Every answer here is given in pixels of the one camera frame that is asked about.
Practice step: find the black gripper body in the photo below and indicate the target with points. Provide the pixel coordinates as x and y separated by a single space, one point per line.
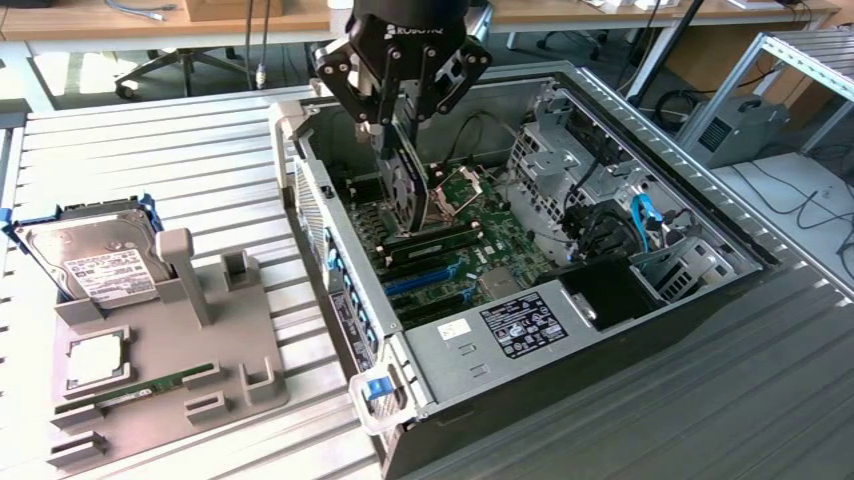
400 20

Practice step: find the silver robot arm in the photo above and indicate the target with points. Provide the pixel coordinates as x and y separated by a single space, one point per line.
482 30

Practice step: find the blue card retention clip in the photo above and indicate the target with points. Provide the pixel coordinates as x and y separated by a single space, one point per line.
356 302
332 261
347 286
364 319
374 336

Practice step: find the long black expansion slot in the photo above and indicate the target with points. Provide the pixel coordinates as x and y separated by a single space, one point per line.
423 270
427 302
436 312

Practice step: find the metal disk bay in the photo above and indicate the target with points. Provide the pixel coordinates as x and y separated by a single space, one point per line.
540 165
687 270

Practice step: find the green RAM stick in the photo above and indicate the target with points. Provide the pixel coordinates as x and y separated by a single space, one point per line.
154 385

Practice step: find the green graphics card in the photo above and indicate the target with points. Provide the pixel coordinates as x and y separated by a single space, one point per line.
407 190

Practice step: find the metal socket cover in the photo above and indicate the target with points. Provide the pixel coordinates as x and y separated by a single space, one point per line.
463 190

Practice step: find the green motherboard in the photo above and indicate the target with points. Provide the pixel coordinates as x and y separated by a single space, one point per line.
507 240

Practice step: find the grey power supply unit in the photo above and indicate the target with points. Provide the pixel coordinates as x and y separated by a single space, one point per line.
454 360

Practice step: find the open PC case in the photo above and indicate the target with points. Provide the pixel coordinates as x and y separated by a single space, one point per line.
534 400

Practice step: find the brown cardboard box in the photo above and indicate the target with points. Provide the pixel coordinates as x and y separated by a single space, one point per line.
234 10

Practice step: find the silver chipset heatsink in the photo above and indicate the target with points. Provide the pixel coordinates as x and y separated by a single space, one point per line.
502 282

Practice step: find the dark RAM stick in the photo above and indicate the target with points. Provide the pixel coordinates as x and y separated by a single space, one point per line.
434 251

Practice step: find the aluminium frame rack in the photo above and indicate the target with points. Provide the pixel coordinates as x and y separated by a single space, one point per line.
807 55

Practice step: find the office chair with star base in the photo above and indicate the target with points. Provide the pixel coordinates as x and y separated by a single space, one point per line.
187 60

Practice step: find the grey machine box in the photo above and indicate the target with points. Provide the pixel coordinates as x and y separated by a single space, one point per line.
734 132

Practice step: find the blue case latch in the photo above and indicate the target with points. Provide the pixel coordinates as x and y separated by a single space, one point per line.
378 389

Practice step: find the grey parts rack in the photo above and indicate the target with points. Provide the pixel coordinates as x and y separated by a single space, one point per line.
200 350

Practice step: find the hard drive with blue caddy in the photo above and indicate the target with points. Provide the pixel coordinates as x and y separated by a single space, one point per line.
36 216

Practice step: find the silver hard disk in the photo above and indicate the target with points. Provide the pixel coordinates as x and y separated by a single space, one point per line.
100 260

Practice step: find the silver CPU chip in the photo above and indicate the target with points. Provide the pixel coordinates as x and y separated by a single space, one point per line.
96 365

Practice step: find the black office chair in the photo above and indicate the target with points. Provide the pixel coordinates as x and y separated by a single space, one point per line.
567 36

